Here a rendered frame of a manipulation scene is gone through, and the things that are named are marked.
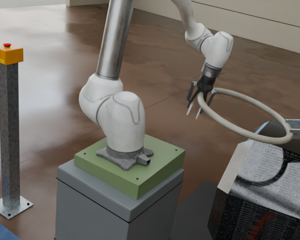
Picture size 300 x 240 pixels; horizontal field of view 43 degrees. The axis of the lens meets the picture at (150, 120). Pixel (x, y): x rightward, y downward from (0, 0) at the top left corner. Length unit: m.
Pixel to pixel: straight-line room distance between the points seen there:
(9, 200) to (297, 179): 1.74
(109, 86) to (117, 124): 0.20
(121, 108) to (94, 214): 0.45
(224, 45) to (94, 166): 0.79
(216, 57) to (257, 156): 0.60
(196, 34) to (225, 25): 7.03
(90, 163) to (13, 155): 0.96
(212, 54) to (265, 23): 6.77
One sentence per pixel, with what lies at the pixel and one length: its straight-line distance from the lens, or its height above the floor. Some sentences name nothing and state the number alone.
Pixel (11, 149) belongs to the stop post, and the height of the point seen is 0.46.
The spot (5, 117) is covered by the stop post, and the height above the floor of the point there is 0.67.
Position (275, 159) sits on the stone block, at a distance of 2.08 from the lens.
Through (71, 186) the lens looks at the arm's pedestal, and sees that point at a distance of 1.64.
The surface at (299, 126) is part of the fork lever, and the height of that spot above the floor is 0.98.
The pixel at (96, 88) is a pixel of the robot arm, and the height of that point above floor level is 1.11.
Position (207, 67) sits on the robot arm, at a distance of 1.83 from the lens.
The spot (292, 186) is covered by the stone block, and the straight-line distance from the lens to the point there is 2.05.
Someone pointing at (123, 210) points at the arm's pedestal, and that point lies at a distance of 1.48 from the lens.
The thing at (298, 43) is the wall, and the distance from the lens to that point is 8.39.
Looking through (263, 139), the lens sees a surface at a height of 1.00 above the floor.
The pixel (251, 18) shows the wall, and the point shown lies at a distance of 8.65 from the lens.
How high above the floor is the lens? 1.72
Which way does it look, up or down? 26 degrees down
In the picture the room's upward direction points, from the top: 9 degrees clockwise
